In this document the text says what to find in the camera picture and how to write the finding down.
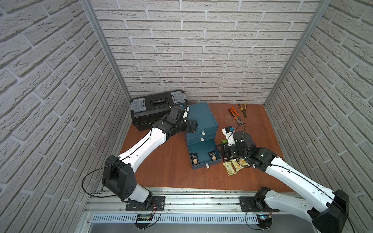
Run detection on teal bottom drawer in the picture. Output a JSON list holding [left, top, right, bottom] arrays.
[[187, 140, 222, 170]]

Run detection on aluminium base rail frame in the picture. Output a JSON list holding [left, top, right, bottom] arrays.
[[75, 187, 301, 233]]

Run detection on corner aluminium profile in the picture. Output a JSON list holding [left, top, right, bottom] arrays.
[[263, 0, 332, 108], [81, 0, 131, 103]]

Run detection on orange handled pliers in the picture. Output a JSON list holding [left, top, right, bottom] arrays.
[[228, 106, 245, 126]]

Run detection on beige cookie packet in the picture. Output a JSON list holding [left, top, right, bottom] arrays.
[[230, 159, 244, 172], [223, 161, 237, 176], [238, 158, 250, 167]]

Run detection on yellow handled pliers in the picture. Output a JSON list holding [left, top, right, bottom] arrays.
[[238, 103, 247, 118]]

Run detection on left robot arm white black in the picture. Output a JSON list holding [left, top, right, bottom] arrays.
[[89, 120, 198, 204]]

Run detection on right corner aluminium profile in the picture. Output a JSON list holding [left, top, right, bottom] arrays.
[[263, 0, 332, 108]]

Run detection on black plastic toolbox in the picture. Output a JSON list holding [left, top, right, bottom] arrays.
[[131, 90, 188, 131]]

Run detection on teal drawer cabinet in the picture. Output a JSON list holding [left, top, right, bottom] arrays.
[[184, 101, 219, 146]]

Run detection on left controller board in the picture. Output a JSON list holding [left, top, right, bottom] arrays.
[[135, 214, 154, 230]]

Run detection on controller board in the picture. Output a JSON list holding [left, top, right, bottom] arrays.
[[256, 215, 273, 230], [135, 214, 154, 230]]

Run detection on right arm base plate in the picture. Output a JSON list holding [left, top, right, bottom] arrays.
[[239, 197, 279, 212]]

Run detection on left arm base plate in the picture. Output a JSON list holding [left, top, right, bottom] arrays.
[[125, 196, 166, 212]]

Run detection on right controller board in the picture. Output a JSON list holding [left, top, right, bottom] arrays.
[[256, 215, 273, 230]]

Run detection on left corner aluminium profile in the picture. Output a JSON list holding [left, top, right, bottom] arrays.
[[81, 0, 131, 103]]

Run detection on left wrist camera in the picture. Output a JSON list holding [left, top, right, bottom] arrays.
[[166, 104, 189, 125]]

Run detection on dark cookie packet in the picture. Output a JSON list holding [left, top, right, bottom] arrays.
[[208, 150, 220, 161], [190, 153, 200, 166]]

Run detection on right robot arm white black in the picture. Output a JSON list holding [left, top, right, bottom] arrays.
[[221, 126, 349, 233]]

